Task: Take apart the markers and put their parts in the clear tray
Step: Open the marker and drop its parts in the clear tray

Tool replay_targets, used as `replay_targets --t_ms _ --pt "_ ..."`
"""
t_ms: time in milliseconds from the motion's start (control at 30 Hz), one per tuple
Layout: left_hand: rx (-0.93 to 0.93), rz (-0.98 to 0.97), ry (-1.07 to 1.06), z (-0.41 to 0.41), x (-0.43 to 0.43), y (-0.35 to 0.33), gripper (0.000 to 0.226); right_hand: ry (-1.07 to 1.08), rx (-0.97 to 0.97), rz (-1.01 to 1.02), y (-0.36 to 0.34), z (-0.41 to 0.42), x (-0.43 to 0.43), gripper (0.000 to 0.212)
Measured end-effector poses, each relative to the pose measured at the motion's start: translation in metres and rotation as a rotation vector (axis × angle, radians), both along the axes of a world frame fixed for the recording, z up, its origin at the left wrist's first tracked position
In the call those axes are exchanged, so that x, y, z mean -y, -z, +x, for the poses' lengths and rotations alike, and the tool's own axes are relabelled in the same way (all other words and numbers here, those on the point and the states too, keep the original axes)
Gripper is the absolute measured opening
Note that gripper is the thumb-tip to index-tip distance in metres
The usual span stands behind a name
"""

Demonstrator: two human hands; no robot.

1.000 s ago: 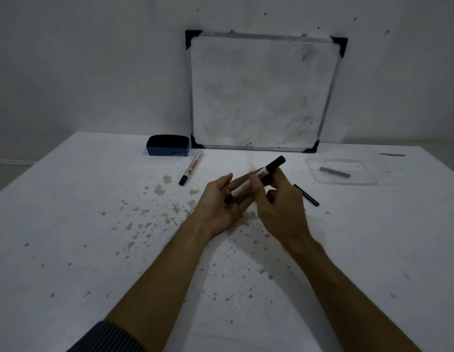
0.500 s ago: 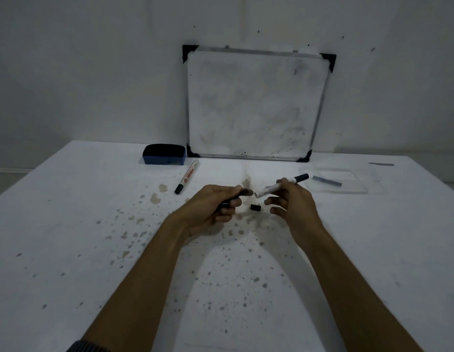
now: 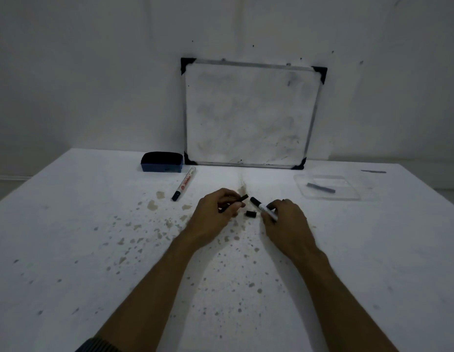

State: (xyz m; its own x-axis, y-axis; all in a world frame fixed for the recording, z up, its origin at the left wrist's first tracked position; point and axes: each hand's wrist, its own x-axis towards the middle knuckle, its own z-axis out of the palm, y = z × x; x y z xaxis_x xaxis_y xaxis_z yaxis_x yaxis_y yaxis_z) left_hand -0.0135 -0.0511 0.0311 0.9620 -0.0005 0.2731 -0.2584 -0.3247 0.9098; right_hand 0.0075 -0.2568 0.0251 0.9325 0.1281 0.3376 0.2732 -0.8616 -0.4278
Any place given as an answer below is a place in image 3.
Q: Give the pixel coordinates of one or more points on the blue whiteboard eraser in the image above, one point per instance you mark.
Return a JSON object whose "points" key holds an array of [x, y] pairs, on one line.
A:
{"points": [[161, 161]]}

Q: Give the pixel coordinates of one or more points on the person's left thumb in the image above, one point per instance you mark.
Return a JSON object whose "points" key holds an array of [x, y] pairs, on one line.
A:
{"points": [[236, 209]]}

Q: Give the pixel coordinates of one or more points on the person's right hand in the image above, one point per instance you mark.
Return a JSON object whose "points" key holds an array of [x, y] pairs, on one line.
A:
{"points": [[289, 227]]}

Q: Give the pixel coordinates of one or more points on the person's right thumb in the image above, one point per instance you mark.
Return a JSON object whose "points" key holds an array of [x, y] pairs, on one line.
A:
{"points": [[268, 218]]}

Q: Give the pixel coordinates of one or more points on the white framed whiteboard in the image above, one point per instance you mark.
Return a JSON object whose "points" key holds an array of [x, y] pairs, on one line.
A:
{"points": [[249, 113]]}

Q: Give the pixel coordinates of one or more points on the thin dark strip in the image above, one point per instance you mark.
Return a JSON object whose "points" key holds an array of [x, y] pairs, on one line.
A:
{"points": [[373, 171]]}

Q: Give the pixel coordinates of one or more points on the clear plastic tray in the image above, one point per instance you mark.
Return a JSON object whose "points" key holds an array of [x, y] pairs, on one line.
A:
{"points": [[344, 187]]}

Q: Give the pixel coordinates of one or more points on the person's left forearm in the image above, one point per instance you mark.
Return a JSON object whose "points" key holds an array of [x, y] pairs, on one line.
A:
{"points": [[146, 300]]}

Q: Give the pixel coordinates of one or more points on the white marker with black tip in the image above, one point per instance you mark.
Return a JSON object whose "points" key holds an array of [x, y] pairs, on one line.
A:
{"points": [[259, 205]]}

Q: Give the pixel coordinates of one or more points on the white marker with red label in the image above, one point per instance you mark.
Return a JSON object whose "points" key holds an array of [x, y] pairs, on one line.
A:
{"points": [[184, 183]]}

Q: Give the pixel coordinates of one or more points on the person's right forearm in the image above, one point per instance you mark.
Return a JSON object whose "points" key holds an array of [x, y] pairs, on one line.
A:
{"points": [[340, 307]]}

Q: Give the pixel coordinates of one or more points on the person's left hand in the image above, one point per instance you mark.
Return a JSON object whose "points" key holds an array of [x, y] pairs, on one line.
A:
{"points": [[208, 219]]}

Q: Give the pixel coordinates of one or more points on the dark strip in tray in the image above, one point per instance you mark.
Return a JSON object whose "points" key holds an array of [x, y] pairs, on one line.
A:
{"points": [[320, 187]]}

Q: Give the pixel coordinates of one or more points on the small black marker cap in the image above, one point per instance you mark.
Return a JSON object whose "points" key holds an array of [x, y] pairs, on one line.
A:
{"points": [[251, 214]]}

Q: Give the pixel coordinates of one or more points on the dark knit sleeve cuff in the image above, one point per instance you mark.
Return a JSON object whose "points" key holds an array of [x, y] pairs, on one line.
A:
{"points": [[93, 345]]}

